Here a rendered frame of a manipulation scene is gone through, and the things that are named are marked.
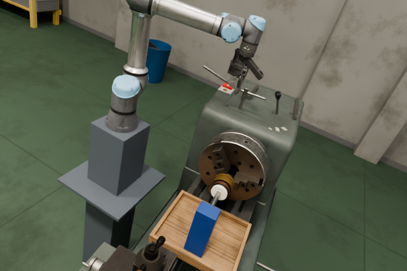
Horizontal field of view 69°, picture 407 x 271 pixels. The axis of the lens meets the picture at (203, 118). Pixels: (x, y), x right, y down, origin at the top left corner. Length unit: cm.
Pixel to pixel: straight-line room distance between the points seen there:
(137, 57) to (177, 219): 75
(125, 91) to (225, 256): 80
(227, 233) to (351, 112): 337
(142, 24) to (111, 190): 83
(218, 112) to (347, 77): 307
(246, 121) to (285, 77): 304
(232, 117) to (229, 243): 56
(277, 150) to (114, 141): 75
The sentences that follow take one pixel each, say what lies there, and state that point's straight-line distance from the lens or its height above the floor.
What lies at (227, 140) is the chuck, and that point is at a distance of 129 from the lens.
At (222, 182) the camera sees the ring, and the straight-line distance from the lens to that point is 124.
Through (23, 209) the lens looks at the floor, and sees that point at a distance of 258.
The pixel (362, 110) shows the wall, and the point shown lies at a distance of 446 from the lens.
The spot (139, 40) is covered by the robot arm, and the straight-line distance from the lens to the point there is 138.
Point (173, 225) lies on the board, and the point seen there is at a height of 88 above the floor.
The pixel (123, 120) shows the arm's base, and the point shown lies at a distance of 139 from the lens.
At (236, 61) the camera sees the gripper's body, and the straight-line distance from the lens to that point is 137.
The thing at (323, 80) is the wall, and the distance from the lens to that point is 437.
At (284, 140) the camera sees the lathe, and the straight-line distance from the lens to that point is 142.
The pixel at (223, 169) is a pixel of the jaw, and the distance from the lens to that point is 127.
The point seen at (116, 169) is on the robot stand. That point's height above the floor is 92.
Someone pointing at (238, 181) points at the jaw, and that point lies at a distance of 129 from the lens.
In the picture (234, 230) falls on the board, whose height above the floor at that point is 88.
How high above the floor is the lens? 192
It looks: 30 degrees down
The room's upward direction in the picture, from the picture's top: 16 degrees clockwise
